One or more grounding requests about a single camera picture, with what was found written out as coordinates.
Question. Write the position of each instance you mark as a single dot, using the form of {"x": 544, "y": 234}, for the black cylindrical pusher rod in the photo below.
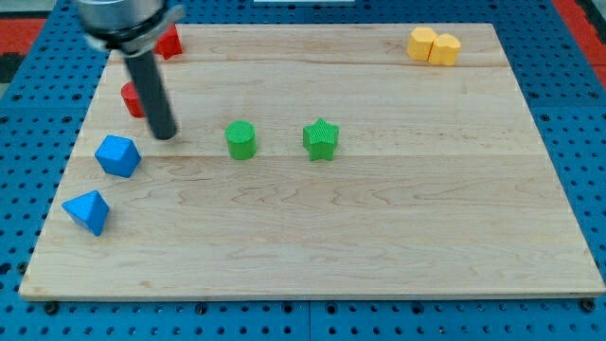
{"x": 150, "y": 89}

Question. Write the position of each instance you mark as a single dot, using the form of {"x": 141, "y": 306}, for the yellow hexagon block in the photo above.
{"x": 420, "y": 43}

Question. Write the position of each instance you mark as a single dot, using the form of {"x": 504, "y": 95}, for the blue pyramid block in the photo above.
{"x": 89, "y": 211}

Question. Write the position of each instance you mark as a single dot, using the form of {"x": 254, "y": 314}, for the red star block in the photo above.
{"x": 169, "y": 44}

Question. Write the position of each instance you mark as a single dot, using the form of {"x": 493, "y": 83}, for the yellow heart block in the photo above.
{"x": 445, "y": 50}

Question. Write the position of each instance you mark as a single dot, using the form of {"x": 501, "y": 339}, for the wooden board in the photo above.
{"x": 440, "y": 187}

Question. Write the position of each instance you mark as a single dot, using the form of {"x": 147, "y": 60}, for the blue cube block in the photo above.
{"x": 118, "y": 156}

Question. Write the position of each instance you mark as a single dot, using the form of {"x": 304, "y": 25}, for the green star block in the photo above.
{"x": 321, "y": 139}

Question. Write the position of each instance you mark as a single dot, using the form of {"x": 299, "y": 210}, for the green cylinder block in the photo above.
{"x": 241, "y": 139}

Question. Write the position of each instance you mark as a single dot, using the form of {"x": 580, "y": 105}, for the red cylinder block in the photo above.
{"x": 131, "y": 100}

